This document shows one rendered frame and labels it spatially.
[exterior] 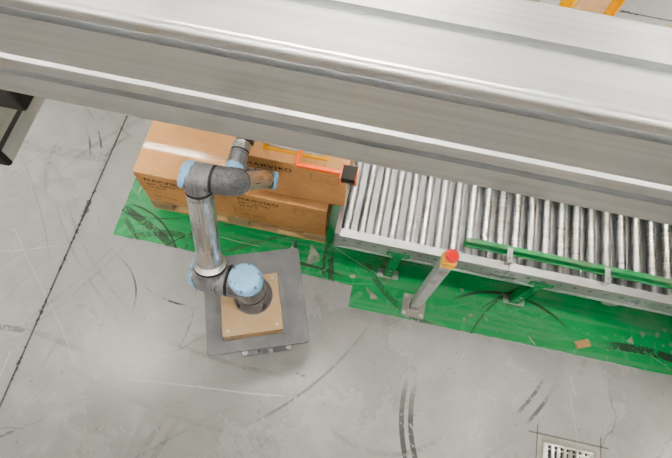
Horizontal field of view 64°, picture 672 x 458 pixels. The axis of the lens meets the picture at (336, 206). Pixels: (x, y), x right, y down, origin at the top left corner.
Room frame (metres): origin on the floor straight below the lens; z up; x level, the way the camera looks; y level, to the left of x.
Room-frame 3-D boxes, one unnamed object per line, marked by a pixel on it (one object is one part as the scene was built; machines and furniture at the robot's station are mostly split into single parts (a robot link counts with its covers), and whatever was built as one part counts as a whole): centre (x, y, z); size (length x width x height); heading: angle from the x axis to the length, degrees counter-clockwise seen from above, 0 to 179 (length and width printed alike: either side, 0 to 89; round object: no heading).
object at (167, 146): (1.81, 0.60, 0.34); 1.20 x 1.00 x 0.40; 85
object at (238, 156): (1.19, 0.50, 1.17); 0.12 x 0.09 x 0.10; 175
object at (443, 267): (0.90, -0.58, 0.50); 0.07 x 0.07 x 1.00; 85
